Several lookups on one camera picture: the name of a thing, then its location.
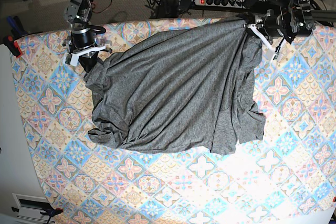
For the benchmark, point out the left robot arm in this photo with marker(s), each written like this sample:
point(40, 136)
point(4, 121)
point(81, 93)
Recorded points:
point(284, 21)

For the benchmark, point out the red black clamp upper left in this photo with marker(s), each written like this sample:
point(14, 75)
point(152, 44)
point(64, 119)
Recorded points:
point(13, 46)

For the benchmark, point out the white power strip red switch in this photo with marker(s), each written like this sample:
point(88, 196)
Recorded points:
point(220, 3)

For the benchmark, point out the black orange clamp lower left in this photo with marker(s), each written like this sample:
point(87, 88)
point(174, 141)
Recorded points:
point(51, 213)

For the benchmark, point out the white tray lower left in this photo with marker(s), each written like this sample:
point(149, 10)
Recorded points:
point(29, 207)

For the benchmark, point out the patterned tile tablecloth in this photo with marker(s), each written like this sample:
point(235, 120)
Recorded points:
point(291, 172)

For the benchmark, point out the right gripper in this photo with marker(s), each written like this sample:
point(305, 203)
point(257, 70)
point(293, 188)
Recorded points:
point(83, 43)

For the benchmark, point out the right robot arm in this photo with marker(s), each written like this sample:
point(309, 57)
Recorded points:
point(78, 14)

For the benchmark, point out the grey t-shirt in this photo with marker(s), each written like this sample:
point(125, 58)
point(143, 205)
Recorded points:
point(179, 89)

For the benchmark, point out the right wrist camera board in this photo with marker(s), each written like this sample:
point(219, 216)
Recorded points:
point(71, 60)

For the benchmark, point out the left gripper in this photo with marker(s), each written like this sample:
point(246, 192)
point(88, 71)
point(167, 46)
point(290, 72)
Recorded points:
point(268, 28)

